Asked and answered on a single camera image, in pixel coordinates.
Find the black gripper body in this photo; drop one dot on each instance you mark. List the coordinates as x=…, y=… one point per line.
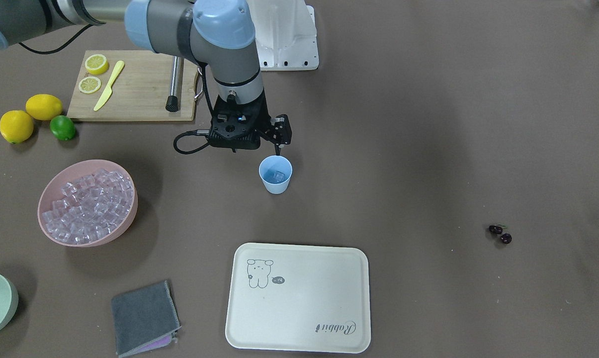
x=280, y=129

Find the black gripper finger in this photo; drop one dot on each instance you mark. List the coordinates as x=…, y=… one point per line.
x=281, y=130

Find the clear ice cube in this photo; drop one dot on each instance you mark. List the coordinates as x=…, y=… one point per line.
x=278, y=177

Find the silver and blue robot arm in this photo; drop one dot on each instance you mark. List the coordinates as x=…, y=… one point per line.
x=219, y=34

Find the light blue plastic cup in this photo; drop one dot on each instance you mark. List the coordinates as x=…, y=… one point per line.
x=271, y=164

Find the pink bowl of ice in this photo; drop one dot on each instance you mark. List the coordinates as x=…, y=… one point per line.
x=88, y=204

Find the steel rod with black tip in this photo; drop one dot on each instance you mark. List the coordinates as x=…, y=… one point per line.
x=173, y=99

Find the wooden cutting board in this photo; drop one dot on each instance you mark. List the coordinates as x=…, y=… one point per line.
x=140, y=91

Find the yellow plastic knife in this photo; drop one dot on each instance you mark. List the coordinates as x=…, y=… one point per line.
x=108, y=89

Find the lemon slice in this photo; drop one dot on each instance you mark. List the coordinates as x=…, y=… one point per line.
x=89, y=85
x=96, y=64

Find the cream rabbit tray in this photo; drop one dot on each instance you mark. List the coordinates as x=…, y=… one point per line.
x=299, y=298

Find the green lime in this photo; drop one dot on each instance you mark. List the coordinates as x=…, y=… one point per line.
x=62, y=127

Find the yellow lemon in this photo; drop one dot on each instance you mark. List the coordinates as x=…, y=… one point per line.
x=44, y=107
x=16, y=126

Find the grey folded cloth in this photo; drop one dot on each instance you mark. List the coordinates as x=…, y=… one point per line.
x=144, y=319

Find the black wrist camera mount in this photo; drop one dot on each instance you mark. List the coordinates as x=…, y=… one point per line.
x=231, y=133

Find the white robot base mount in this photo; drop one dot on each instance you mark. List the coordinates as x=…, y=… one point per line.
x=286, y=35

